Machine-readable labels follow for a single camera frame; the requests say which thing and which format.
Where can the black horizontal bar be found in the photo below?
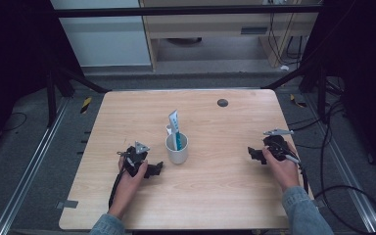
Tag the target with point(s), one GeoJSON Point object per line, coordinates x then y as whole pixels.
{"type": "Point", "coordinates": [176, 11]}

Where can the white toothbrush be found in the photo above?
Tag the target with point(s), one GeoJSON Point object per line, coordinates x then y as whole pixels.
{"type": "Point", "coordinates": [168, 130]}

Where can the teal and white toothpaste tube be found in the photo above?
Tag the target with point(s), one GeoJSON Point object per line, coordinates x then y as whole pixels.
{"type": "Point", "coordinates": [175, 125]}

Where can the yellow and black tape strip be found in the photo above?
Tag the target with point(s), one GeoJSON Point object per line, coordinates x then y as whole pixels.
{"type": "Point", "coordinates": [85, 105]}
{"type": "Point", "coordinates": [297, 102]}

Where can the dark curtain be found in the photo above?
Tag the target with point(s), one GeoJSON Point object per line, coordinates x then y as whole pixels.
{"type": "Point", "coordinates": [368, 58]}
{"type": "Point", "coordinates": [9, 49]}

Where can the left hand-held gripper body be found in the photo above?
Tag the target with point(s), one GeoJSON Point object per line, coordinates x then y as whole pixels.
{"type": "Point", "coordinates": [135, 156]}

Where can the person's left hand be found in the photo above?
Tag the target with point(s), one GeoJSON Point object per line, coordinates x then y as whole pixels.
{"type": "Point", "coordinates": [129, 186]}

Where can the dark round table grommet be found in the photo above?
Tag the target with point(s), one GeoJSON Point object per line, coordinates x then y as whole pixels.
{"type": "Point", "coordinates": [222, 103]}

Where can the aluminium floor rail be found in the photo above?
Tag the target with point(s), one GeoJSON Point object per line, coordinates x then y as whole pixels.
{"type": "Point", "coordinates": [26, 176]}
{"type": "Point", "coordinates": [349, 182]}

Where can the grey tape patch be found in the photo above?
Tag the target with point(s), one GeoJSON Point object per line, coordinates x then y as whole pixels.
{"type": "Point", "coordinates": [67, 204]}

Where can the white cabinet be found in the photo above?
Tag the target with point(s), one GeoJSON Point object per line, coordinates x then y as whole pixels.
{"type": "Point", "coordinates": [104, 42]}

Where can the black metal stand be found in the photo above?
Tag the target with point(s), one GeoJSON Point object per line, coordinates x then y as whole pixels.
{"type": "Point", "coordinates": [319, 88]}
{"type": "Point", "coordinates": [54, 94]}

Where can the light wooden desk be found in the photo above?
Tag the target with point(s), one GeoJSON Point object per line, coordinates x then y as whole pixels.
{"type": "Point", "coordinates": [209, 27]}

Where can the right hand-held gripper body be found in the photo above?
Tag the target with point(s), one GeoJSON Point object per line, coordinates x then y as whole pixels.
{"type": "Point", "coordinates": [277, 145]}

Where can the person's right hand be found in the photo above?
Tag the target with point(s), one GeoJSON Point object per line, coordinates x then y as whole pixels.
{"type": "Point", "coordinates": [284, 173]}

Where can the white cup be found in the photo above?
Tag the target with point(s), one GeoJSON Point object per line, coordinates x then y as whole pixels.
{"type": "Point", "coordinates": [177, 155]}

